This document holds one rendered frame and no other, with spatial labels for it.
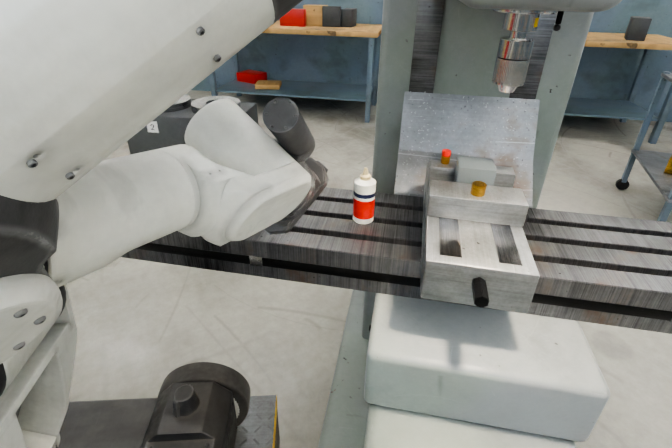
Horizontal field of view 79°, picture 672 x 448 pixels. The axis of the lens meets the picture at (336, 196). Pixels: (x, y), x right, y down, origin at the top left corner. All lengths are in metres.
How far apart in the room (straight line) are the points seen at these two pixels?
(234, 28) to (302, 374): 1.59
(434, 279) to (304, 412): 1.09
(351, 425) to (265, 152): 1.07
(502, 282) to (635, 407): 1.40
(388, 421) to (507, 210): 0.38
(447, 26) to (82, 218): 0.91
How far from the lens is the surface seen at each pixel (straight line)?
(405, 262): 0.69
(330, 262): 0.71
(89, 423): 1.03
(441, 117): 1.06
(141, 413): 1.00
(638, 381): 2.06
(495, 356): 0.69
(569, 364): 0.73
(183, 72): 0.17
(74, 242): 0.27
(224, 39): 0.17
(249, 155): 0.38
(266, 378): 1.71
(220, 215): 0.33
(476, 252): 0.62
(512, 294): 0.62
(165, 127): 0.81
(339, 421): 1.36
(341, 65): 5.02
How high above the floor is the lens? 1.35
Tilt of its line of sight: 29 degrees down
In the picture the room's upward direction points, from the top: 1 degrees clockwise
